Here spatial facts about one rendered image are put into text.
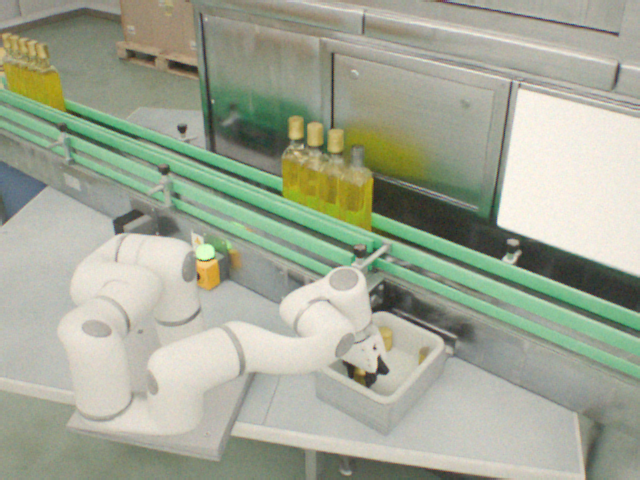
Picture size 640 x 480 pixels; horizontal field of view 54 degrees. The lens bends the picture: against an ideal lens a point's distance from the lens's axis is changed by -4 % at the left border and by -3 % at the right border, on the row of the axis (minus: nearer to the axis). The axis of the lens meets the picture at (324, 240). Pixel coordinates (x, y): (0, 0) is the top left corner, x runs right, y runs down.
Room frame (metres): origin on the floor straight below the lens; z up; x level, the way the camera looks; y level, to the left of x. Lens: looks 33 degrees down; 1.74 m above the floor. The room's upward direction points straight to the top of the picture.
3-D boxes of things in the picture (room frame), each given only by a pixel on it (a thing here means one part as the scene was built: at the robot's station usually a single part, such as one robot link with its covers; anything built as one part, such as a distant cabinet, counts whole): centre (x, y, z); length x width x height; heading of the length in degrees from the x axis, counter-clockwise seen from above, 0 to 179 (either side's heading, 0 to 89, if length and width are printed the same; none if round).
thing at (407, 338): (0.97, -0.12, 0.80); 0.22 x 0.17 x 0.09; 142
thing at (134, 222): (1.50, 0.52, 0.79); 0.08 x 0.08 x 0.08; 52
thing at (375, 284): (1.13, -0.10, 0.85); 0.09 x 0.04 x 0.07; 142
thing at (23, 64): (2.11, 1.00, 1.02); 0.06 x 0.06 x 0.28; 52
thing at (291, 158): (1.39, 0.06, 0.99); 0.06 x 0.06 x 0.21; 53
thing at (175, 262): (0.99, 0.30, 1.01); 0.13 x 0.10 x 0.16; 73
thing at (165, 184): (1.45, 0.42, 0.94); 0.07 x 0.04 x 0.13; 142
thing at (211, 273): (1.33, 0.29, 0.79); 0.07 x 0.07 x 0.07; 52
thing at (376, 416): (0.99, -0.13, 0.79); 0.27 x 0.17 x 0.08; 142
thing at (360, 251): (1.12, -0.09, 0.95); 0.17 x 0.03 x 0.12; 142
